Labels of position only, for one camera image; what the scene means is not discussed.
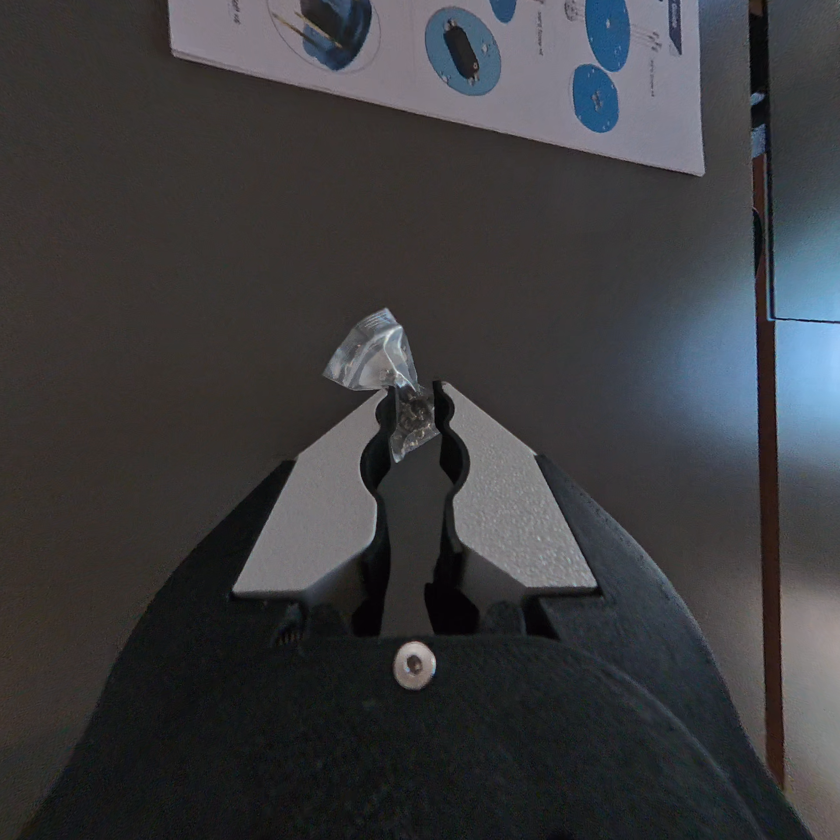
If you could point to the small clear bag of screws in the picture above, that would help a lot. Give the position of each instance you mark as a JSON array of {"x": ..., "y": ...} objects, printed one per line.
[{"x": 367, "y": 354}]

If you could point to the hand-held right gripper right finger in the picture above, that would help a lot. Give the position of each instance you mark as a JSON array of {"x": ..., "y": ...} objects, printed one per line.
[{"x": 518, "y": 525}]

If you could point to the white instruction booklet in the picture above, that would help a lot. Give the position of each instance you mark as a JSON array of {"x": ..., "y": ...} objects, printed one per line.
[{"x": 394, "y": 39}]

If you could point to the dark grey desk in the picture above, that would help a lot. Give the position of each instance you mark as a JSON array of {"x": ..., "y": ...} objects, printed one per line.
[{"x": 164, "y": 295}]

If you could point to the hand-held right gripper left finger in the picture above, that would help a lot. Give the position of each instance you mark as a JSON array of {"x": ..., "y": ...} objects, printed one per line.
[{"x": 315, "y": 525}]

